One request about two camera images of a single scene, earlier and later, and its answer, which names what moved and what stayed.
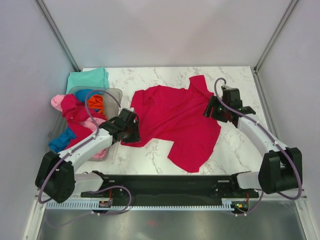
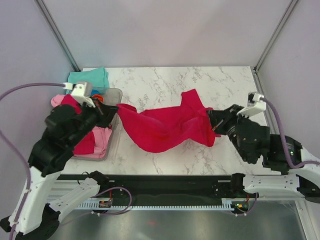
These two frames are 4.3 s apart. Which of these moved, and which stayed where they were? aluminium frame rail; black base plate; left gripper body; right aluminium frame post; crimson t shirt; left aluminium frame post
Moved: left gripper body; crimson t shirt
Stayed: aluminium frame rail; left aluminium frame post; right aluminium frame post; black base plate
